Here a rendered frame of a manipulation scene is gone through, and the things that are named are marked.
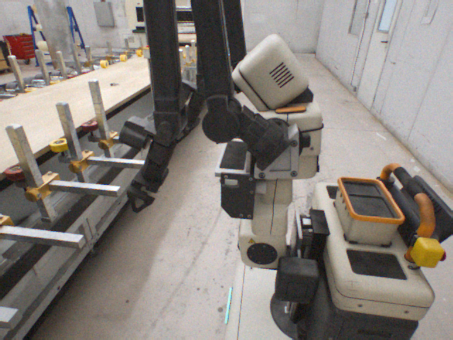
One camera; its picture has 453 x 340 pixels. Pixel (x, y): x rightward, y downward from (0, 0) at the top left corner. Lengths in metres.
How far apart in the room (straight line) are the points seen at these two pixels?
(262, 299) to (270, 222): 0.61
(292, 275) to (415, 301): 0.32
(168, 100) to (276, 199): 0.47
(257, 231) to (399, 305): 0.43
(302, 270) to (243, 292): 0.56
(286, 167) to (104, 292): 1.50
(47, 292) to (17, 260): 0.63
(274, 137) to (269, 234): 0.42
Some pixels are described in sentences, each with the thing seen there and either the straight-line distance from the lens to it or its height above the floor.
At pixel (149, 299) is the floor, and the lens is 1.79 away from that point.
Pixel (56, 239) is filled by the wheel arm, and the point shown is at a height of 0.84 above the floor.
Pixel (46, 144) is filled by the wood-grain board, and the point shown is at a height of 0.90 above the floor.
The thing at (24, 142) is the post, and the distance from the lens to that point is 1.17.
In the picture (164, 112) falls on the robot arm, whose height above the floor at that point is 1.25.
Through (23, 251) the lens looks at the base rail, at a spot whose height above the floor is 0.70.
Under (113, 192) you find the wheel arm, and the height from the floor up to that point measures 0.85.
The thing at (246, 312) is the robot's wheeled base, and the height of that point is 0.28.
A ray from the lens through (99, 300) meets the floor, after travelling 1.87.
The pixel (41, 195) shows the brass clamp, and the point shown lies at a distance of 1.23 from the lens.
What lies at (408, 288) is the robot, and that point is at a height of 0.81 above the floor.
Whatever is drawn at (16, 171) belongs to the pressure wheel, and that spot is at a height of 0.91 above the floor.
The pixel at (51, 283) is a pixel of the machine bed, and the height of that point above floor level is 0.17.
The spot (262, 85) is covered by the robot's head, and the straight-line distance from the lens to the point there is 0.70.
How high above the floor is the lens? 1.44
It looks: 30 degrees down
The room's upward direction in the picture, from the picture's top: 1 degrees clockwise
